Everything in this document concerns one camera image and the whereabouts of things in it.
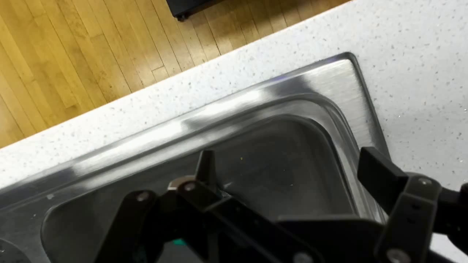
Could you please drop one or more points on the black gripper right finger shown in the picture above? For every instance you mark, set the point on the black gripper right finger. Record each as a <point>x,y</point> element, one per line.
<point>418,208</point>

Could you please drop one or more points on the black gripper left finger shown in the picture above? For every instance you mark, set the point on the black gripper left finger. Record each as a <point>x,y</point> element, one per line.
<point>216,227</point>

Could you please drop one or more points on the green snack packet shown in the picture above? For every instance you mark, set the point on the green snack packet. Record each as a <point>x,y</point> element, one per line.
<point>181,243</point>

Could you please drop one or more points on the stainless steel double sink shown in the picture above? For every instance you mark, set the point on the stainless steel double sink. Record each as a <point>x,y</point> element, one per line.
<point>289,147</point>

